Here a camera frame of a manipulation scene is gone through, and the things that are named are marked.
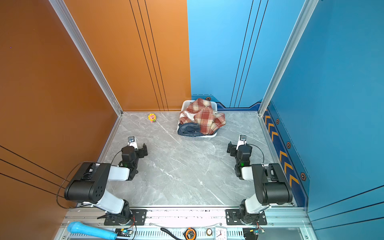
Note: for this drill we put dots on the small round brass object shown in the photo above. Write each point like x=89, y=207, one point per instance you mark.
x=209, y=232

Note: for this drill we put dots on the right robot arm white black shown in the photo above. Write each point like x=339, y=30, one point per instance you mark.
x=270, y=185

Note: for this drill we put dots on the small green circuit board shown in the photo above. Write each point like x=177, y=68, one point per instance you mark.
x=126, y=233

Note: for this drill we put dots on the small white clock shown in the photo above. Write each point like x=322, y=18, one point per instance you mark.
x=221, y=233

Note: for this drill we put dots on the blue microphone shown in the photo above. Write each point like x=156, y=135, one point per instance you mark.
x=80, y=228

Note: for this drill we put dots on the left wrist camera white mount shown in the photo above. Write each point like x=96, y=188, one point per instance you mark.
x=132, y=142

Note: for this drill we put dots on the aluminium front rail frame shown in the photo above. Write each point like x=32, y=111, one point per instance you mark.
x=168, y=223

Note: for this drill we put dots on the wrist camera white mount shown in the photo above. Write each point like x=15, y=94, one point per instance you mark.
x=241, y=140
x=132, y=142

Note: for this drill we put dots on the red plaid skirt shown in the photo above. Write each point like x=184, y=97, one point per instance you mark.
x=202, y=113

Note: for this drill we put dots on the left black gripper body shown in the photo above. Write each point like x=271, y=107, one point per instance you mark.
x=141, y=150

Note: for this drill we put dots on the white plastic laundry basket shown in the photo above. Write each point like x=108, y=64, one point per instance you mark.
x=199, y=138

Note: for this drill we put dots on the dark blue denim skirt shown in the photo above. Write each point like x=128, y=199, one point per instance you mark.
x=190, y=130

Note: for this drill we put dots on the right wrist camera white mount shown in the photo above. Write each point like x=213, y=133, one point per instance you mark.
x=241, y=140

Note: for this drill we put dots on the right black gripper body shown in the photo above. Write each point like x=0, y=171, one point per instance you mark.
x=232, y=149

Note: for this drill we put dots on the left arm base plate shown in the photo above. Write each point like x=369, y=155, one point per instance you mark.
x=137, y=218

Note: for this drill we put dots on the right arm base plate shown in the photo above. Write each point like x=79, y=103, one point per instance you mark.
x=234, y=217

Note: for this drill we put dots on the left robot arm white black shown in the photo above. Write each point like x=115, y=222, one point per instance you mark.
x=89, y=185

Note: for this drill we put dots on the yellow flower pink bear toy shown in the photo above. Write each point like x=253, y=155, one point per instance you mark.
x=152, y=118

